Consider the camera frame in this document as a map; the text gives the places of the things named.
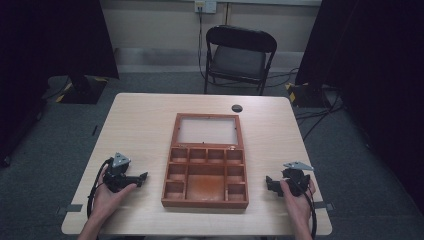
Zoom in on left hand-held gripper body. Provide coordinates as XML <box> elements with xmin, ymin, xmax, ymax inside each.
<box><xmin>102</xmin><ymin>152</ymin><xmax>140</xmax><ymax>194</ymax></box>

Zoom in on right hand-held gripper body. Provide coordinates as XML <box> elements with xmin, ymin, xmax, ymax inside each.
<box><xmin>281</xmin><ymin>161</ymin><xmax>315</xmax><ymax>198</ymax></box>

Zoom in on person's left hand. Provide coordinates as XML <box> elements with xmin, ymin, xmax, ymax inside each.
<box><xmin>91</xmin><ymin>165</ymin><xmax>138</xmax><ymax>220</ymax></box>

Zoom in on person's right hand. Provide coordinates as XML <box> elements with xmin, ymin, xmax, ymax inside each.
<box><xmin>279</xmin><ymin>178</ymin><xmax>317</xmax><ymax>228</ymax></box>

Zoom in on grey tape strip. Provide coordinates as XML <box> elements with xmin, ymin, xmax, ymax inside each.
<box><xmin>313</xmin><ymin>201</ymin><xmax>336</xmax><ymax>212</ymax></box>
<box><xmin>56</xmin><ymin>203</ymin><xmax>84</xmax><ymax>215</ymax></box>

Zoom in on wooden compartment box with lid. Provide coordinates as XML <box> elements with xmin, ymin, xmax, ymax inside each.
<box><xmin>160</xmin><ymin>112</ymin><xmax>250</xmax><ymax>210</ymax></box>

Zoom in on black stand base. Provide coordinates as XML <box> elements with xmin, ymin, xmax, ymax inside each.
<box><xmin>284</xmin><ymin>81</ymin><xmax>332</xmax><ymax>109</ymax></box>
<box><xmin>54</xmin><ymin>74</ymin><xmax>110</xmax><ymax>105</ymax></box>

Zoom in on black folding chair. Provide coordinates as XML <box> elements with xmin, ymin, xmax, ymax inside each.
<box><xmin>203</xmin><ymin>24</ymin><xmax>278</xmax><ymax>97</ymax></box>

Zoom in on black curtain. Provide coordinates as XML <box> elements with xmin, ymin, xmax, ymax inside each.
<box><xmin>0</xmin><ymin>0</ymin><xmax>120</xmax><ymax>168</ymax></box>
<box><xmin>294</xmin><ymin>0</ymin><xmax>424</xmax><ymax>204</ymax></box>

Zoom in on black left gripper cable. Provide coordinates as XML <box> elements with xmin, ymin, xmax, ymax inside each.
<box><xmin>86</xmin><ymin>157</ymin><xmax>115</xmax><ymax>219</ymax></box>

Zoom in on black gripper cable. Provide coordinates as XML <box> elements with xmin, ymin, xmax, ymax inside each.
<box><xmin>293</xmin><ymin>179</ymin><xmax>318</xmax><ymax>240</ymax></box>
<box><xmin>86</xmin><ymin>157</ymin><xmax>115</xmax><ymax>219</ymax></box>

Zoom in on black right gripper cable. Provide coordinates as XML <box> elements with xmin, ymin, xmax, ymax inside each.
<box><xmin>293</xmin><ymin>179</ymin><xmax>318</xmax><ymax>240</ymax></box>

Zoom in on black floor cables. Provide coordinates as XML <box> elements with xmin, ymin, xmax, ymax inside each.
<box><xmin>294</xmin><ymin>91</ymin><xmax>345</xmax><ymax>142</ymax></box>

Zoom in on black wall outlet cable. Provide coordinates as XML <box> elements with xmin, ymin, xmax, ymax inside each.
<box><xmin>197</xmin><ymin>5</ymin><xmax>234</xmax><ymax>88</ymax></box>

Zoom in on white wall outlet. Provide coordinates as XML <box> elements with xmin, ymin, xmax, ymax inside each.
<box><xmin>194</xmin><ymin>0</ymin><xmax>218</xmax><ymax>15</ymax></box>

